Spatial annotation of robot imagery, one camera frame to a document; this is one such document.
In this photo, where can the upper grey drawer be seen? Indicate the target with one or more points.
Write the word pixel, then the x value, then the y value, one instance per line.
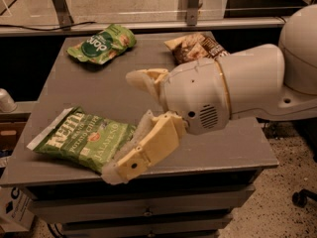
pixel 76 210

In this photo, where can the metal bracket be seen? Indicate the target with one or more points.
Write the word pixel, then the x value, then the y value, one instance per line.
pixel 63 15
pixel 192 12

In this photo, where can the brown sea salt chip bag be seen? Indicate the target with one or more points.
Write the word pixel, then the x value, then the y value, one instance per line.
pixel 194 47

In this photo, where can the white blue paper bag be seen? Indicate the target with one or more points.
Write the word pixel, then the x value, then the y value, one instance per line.
pixel 15 215

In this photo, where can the middle metal bracket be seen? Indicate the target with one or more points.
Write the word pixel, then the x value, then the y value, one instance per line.
pixel 192 12

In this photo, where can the white cup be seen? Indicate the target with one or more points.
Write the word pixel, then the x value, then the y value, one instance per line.
pixel 7 104

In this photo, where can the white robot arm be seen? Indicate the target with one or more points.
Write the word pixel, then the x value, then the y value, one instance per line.
pixel 272 82

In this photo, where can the lower grey drawer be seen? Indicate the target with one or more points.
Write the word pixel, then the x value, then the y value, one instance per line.
pixel 165 226

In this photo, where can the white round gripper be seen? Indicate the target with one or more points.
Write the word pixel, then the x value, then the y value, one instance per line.
pixel 194 91

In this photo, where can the grey drawer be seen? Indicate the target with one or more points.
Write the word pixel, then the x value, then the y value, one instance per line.
pixel 76 210
pixel 165 226

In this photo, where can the black chair caster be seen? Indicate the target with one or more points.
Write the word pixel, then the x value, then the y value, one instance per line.
pixel 300 198

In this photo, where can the green jalapeno chip bag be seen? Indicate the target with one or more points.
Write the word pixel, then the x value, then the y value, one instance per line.
pixel 86 139

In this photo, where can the left metal bracket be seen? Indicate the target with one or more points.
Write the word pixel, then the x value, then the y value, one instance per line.
pixel 63 15

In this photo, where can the small green snack bag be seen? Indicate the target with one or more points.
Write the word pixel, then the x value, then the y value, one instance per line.
pixel 104 46

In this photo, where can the grey drawer cabinet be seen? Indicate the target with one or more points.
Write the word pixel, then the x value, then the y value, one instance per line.
pixel 215 161

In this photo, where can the cardboard box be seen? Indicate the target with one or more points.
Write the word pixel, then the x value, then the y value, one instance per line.
pixel 10 133

